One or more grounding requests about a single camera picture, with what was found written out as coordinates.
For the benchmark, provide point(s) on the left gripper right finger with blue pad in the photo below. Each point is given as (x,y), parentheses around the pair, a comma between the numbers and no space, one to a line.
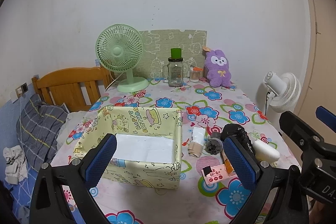
(260,178)

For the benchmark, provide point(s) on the grey drawstring pouch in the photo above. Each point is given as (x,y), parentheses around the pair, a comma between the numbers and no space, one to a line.
(213,144)

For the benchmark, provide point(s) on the white standing fan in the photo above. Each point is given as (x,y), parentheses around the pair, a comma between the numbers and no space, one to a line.
(284,91)

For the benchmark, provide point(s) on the grey plaid pillow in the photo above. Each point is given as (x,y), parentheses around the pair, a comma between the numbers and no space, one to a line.
(38,128)

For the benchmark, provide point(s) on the glass mug jar green lid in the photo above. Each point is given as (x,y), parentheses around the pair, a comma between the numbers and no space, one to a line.
(173,71)

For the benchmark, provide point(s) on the yellow cartoon fabric storage box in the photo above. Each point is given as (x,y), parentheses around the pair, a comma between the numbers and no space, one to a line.
(149,144)

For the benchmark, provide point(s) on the cotton swab jar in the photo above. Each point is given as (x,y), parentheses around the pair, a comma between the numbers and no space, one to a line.
(195,73)

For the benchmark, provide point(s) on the wall power socket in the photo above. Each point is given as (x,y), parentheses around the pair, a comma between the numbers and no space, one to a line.
(21,90)

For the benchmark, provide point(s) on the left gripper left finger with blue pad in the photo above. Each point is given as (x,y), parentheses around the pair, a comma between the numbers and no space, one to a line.
(48,202)

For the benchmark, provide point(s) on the purple plush bunny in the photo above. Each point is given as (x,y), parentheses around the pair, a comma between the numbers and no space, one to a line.
(217,69)

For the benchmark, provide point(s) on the black plastic bag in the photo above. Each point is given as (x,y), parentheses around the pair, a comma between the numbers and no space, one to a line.
(240,134)

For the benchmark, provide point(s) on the green desk fan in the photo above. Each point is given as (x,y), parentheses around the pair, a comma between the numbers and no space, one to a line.
(119,48)

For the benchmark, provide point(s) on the crumpled grey white cloth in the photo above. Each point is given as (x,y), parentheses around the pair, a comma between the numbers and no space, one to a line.
(16,165)

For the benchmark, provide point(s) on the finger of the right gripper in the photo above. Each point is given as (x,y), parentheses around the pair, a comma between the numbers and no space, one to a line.
(326,117)

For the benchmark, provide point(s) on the white beige rolled cloth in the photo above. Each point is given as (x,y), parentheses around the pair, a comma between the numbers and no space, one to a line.
(196,144)

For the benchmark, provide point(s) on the pink tissue pack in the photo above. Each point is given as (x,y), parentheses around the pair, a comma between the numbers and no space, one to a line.
(214,174)

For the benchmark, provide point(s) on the green cartoon cardboard panel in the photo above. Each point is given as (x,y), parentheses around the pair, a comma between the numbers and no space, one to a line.
(157,45)

